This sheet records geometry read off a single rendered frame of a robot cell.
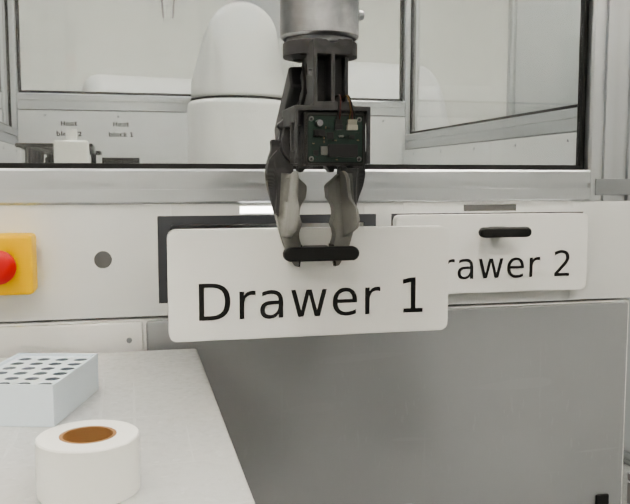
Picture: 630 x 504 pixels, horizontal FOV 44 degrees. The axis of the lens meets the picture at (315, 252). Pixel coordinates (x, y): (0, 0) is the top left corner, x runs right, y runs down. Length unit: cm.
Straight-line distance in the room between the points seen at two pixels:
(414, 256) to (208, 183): 33
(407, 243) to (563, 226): 40
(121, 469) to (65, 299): 50
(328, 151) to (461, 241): 43
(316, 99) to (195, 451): 32
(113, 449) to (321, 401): 58
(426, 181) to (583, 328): 33
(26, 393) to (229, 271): 22
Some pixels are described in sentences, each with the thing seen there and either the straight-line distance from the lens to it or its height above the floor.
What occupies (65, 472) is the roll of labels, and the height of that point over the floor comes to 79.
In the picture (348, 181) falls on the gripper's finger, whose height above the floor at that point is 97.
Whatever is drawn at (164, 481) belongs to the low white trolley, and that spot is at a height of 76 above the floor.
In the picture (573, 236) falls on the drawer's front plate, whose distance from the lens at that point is 118.
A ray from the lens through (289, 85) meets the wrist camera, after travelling 77.
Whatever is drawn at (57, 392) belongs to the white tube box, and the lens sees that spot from 74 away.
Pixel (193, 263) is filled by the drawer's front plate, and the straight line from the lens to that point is 77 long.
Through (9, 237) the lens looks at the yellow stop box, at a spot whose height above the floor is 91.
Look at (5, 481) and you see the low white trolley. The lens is 63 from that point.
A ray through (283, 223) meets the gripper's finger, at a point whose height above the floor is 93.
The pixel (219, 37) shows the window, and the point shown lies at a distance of 106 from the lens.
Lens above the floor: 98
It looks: 5 degrees down
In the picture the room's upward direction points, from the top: straight up
